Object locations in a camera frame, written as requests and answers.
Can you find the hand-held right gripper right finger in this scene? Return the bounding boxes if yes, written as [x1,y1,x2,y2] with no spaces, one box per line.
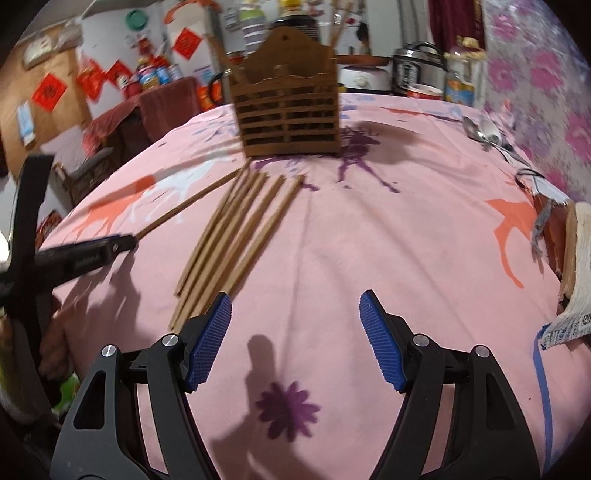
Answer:
[359,290,541,480]

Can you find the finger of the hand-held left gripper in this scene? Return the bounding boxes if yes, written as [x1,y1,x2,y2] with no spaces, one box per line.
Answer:
[102,243,137,262]
[99,233,138,250]

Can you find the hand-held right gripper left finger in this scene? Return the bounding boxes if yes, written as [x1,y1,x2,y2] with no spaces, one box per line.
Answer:
[51,292,232,480]

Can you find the single wooden chopstick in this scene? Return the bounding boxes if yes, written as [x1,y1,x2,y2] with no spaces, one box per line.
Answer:
[134,168,245,240]

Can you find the bunch of wooden chopsticks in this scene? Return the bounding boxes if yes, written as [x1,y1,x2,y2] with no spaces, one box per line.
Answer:
[170,168,308,332]

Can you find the wooden utensil holder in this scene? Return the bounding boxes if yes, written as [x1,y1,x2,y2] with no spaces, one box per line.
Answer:
[229,27,341,158]

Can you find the person's left hand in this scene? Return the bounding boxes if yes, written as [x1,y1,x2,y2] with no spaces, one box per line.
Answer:
[39,305,75,383]

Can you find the red printed box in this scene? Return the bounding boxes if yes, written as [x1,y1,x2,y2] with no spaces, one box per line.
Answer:
[34,210,63,250]

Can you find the wooden armchair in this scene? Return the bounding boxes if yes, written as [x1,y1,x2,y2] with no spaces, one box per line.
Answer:
[53,148,116,204]

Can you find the pink deer print sheet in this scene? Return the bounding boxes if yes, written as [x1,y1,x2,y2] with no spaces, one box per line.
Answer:
[37,90,591,480]

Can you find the green plastic bag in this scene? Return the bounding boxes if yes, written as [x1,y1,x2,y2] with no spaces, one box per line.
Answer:
[51,374,81,411]

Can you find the table with red cloth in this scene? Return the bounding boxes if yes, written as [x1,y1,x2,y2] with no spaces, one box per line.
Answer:
[83,76,204,153]

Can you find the blue white packet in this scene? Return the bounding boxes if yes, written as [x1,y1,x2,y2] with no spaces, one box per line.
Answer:
[16,102,38,146]

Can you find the red plastic bag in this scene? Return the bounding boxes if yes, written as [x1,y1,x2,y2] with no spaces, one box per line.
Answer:
[76,58,109,102]

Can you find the red diamond paper decoration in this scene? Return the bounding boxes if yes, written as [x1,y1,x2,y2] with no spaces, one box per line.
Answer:
[173,28,206,61]
[105,60,132,88]
[32,74,65,112]

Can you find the red gift box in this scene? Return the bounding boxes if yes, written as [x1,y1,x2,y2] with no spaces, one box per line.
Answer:
[198,83,218,112]

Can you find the yellow cooking oil bottle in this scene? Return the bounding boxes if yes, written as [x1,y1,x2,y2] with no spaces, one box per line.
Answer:
[136,55,160,90]

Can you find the stainless steel kettle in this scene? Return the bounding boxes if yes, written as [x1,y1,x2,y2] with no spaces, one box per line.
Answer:
[210,69,236,109]

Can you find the metal tweezers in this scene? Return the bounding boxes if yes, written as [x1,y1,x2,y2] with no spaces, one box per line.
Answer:
[531,198,556,260]

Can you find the cream woven handbag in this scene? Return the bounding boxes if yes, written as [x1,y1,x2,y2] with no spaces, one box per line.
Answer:
[23,37,61,70]

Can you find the white refrigerator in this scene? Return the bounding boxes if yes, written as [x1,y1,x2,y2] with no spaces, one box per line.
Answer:
[164,0,222,79]

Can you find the metal spoon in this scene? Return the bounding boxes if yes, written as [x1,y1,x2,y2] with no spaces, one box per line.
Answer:
[463,115,532,168]

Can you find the stacked steamer with green lid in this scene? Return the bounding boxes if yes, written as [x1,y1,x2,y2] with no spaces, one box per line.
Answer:
[240,0,269,56]

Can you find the red white noodle bowl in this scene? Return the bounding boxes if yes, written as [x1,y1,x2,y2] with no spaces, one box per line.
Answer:
[406,84,445,101]

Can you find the white rice cooker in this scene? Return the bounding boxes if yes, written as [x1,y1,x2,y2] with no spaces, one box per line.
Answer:
[339,65,393,95]

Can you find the black silver pressure cooker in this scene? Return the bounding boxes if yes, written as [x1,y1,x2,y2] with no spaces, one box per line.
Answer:
[392,41,448,97]

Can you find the clear plastic bottle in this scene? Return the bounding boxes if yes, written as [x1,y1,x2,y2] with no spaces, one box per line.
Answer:
[444,37,485,108]

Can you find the dark sauce bottle yellow cap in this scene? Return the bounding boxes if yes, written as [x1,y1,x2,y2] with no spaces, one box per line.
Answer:
[272,0,319,38]

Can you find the brown wok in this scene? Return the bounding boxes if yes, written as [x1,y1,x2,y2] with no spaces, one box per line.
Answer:
[336,54,393,66]

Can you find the dark red curtain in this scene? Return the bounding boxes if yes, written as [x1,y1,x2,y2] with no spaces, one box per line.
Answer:
[428,0,485,51]

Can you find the brown wall board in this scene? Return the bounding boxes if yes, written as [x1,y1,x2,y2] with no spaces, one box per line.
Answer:
[0,46,93,153]

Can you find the blue strap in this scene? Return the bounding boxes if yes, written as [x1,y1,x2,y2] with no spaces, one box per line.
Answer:
[533,323,556,467]

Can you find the white tag with black cord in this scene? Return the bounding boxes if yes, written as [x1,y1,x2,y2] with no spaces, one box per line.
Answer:
[515,168,572,205]

